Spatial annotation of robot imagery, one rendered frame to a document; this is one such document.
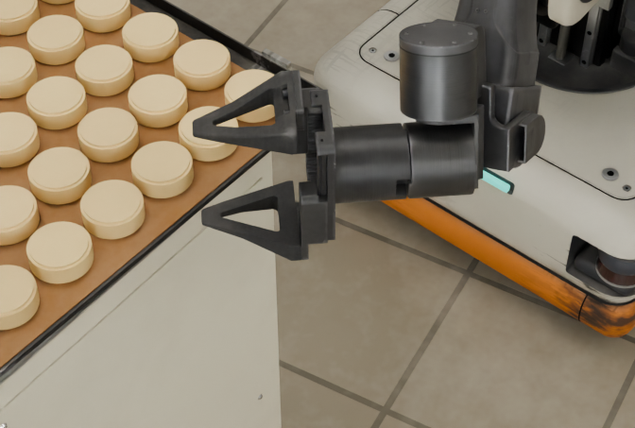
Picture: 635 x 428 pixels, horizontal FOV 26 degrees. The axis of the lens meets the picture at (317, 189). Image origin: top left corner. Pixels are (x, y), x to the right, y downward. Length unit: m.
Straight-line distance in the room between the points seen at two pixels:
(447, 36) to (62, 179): 0.34
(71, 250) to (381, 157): 0.25
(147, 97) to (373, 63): 1.02
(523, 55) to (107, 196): 0.34
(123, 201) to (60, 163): 0.07
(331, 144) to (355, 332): 1.21
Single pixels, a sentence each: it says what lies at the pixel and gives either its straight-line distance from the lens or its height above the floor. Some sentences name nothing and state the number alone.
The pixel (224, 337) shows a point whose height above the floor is 0.64.
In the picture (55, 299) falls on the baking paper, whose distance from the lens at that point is 1.07.
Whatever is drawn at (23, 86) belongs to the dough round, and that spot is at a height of 0.91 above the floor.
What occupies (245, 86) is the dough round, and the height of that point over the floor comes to 0.92.
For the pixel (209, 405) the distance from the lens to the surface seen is 1.42.
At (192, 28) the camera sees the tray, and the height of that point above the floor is 0.90.
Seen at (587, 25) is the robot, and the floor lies 0.35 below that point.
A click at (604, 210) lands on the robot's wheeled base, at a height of 0.28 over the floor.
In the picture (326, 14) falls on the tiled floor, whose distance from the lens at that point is 2.69.
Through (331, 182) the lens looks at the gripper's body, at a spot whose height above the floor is 1.01.
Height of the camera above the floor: 1.73
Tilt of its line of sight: 47 degrees down
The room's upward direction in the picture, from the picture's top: straight up
